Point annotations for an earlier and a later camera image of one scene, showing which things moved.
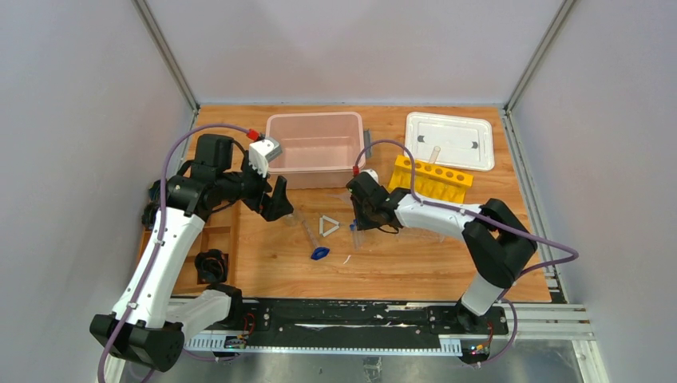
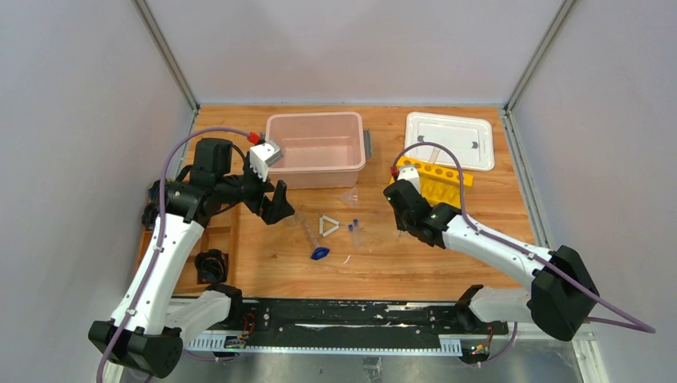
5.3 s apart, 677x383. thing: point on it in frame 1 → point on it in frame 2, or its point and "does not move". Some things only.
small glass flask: x=294 y=220 does not move
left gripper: x=265 y=195 does not move
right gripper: x=363 y=223 → x=400 y=223
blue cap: x=319 y=252 does not move
